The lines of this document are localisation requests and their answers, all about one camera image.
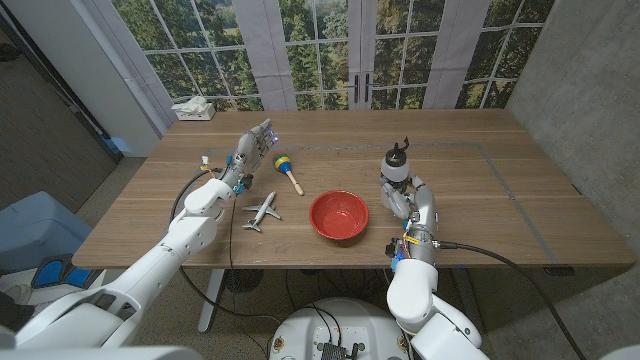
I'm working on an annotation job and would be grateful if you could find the blue storage bin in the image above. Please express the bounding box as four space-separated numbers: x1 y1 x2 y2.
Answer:
0 191 94 274

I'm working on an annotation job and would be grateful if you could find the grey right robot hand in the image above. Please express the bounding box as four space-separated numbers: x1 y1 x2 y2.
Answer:
378 173 441 266

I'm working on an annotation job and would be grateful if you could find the colourful striped wooden maraca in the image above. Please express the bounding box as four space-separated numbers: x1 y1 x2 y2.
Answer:
272 152 305 197

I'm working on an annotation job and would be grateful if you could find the red bowl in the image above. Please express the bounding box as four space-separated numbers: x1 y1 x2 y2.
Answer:
308 189 370 241

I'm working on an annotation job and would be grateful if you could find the grey table leg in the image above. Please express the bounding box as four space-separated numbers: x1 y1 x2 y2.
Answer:
452 267 486 335

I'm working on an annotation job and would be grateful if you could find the white table leg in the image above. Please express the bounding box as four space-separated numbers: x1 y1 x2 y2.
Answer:
197 268 226 334

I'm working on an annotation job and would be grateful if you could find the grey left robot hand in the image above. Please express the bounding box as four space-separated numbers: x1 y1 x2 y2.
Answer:
218 118 280 196

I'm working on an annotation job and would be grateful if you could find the white oil cruet black pump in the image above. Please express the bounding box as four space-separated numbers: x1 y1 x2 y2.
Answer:
379 136 412 210

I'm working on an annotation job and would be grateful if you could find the round black fan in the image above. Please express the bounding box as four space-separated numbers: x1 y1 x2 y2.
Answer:
223 268 265 294

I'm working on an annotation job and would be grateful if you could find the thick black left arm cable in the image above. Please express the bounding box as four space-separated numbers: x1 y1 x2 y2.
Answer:
169 167 284 324

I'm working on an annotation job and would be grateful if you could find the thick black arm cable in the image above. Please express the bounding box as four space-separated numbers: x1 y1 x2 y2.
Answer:
434 239 589 360
169 167 284 324

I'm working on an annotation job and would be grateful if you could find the white toy airplane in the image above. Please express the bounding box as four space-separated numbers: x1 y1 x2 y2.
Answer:
241 191 282 233

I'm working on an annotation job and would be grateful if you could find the white tissue box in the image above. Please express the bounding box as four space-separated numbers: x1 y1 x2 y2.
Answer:
170 96 217 122

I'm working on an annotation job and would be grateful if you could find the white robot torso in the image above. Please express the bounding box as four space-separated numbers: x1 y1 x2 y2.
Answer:
268 298 414 360

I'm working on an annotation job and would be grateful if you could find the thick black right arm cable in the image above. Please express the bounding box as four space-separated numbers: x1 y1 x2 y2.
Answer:
434 239 589 360

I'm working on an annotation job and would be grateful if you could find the blue and black pedal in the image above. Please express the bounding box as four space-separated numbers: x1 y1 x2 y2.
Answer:
30 253 96 290

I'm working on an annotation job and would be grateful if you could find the white sneaker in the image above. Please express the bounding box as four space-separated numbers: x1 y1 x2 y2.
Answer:
0 283 31 304

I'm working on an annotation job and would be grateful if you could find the printed window backdrop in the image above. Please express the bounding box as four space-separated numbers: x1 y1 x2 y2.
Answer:
82 0 556 112

